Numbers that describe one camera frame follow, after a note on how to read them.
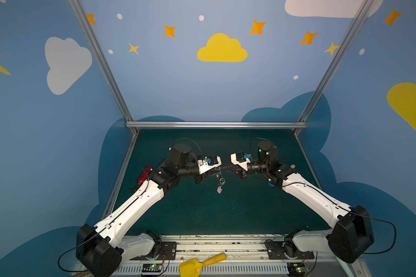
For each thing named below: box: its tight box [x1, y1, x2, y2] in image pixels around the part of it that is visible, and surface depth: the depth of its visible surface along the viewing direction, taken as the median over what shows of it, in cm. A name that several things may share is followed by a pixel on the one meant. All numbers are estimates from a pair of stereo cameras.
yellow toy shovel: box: [179, 252, 228, 277], surface depth 71 cm
